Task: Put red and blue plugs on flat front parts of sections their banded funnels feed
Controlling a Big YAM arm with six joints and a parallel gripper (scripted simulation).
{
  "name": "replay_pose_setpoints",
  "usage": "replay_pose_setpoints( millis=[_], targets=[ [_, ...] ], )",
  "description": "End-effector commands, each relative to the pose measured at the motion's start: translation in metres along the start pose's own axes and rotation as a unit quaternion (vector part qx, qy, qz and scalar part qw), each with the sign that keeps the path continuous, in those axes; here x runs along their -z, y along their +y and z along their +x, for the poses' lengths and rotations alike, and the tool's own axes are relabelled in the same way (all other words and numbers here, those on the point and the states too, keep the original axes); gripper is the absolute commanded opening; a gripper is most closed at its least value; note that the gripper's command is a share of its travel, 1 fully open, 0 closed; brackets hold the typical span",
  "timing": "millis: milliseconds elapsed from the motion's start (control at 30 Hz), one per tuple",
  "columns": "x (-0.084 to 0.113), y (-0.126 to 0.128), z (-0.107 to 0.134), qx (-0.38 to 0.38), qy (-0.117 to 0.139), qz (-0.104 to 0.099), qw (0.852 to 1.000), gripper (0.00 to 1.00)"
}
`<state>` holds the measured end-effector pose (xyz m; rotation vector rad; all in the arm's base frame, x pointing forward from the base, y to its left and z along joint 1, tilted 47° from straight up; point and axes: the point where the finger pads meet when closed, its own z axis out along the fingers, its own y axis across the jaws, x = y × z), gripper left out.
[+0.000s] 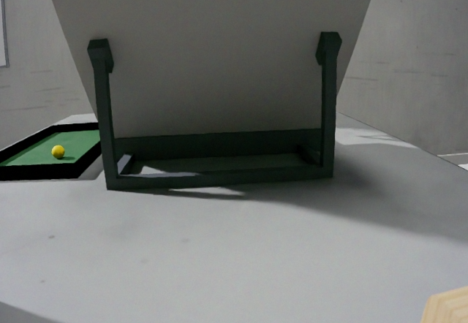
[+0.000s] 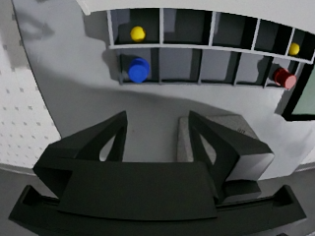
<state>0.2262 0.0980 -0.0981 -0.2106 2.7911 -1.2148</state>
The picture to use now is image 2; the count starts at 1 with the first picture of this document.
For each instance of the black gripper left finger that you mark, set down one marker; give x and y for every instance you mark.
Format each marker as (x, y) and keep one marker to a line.
(88, 143)

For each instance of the green tray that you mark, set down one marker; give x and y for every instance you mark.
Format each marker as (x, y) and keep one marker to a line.
(301, 105)

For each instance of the yellow ball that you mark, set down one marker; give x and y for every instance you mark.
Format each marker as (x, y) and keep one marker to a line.
(294, 48)
(138, 34)

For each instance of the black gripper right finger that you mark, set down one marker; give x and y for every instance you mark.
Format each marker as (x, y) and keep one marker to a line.
(239, 158)

